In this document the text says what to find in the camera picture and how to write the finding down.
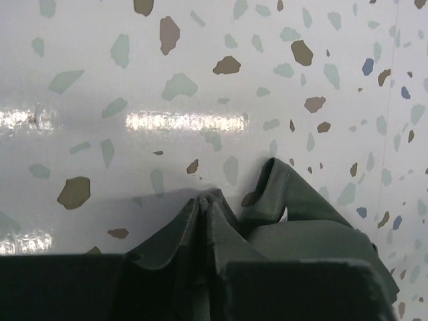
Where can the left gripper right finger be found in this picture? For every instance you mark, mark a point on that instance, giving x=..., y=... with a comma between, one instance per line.
x=294, y=270

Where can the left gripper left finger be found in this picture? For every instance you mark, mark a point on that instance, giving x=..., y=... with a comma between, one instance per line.
x=151, y=282

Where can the dark grey t shirt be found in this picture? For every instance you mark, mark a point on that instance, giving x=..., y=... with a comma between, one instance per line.
x=288, y=219

